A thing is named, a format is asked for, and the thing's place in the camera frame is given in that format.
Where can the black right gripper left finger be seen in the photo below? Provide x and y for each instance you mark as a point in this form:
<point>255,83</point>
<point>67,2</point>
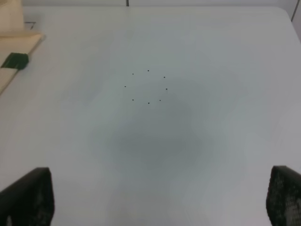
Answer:
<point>29,201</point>

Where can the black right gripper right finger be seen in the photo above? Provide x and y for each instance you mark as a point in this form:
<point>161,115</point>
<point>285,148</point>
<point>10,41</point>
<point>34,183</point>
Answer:
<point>283,202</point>

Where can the white linen bag green handles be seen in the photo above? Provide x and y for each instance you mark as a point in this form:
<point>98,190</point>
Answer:
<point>16,43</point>

